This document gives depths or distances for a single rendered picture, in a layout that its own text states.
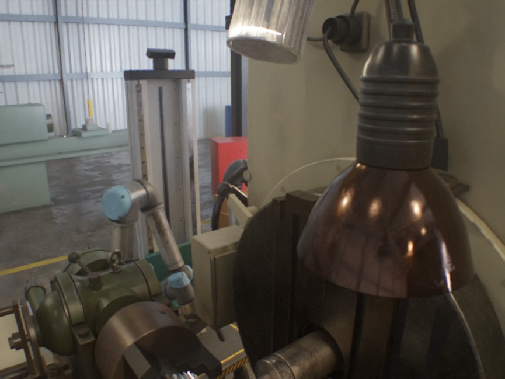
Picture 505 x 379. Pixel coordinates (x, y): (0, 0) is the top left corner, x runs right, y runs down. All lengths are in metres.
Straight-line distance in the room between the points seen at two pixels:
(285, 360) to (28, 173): 5.66
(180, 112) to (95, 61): 8.41
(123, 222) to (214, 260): 0.58
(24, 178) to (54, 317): 5.22
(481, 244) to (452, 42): 0.28
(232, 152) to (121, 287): 4.08
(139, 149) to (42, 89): 8.25
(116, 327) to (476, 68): 0.74
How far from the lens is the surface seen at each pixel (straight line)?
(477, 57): 0.58
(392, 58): 0.29
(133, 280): 0.97
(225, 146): 4.90
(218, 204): 1.19
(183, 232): 2.04
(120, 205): 1.42
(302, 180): 0.75
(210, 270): 0.99
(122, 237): 1.52
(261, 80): 0.85
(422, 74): 0.29
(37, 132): 6.07
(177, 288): 1.45
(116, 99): 10.34
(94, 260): 1.04
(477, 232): 0.58
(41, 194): 6.19
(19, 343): 1.01
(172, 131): 1.89
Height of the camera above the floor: 1.73
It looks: 16 degrees down
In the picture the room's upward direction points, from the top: straight up
